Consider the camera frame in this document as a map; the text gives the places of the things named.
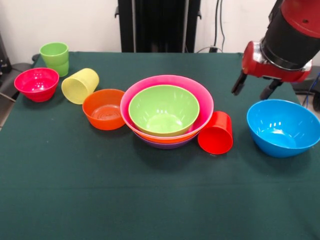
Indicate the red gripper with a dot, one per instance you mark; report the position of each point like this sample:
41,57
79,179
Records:
270,71

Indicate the large pink bowl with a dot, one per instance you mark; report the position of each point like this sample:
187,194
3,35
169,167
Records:
206,107

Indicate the light green bowl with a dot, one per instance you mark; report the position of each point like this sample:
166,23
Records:
163,110

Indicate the large orange bowl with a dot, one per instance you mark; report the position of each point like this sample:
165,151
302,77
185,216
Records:
152,140

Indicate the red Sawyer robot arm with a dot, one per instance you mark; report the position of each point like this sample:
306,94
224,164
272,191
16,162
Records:
292,32

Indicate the blue bowl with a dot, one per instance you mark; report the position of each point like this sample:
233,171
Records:
282,130

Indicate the red cup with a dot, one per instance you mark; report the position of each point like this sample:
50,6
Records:
216,138

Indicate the purple bowl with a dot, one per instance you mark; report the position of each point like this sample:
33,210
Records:
163,146

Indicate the dark green tablecloth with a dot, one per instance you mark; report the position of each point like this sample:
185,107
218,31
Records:
160,195

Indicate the small orange-red bowl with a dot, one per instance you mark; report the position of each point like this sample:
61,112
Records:
105,117

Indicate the yellow cup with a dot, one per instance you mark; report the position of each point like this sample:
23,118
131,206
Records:
80,85

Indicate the green cup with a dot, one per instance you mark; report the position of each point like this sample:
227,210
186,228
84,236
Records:
55,57

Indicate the small crimson bowl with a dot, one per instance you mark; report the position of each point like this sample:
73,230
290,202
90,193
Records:
36,85

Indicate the grey pedestal foot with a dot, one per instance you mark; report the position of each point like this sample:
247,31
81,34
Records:
307,86
12,80

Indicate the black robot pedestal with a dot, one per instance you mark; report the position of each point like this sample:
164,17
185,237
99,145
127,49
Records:
155,25

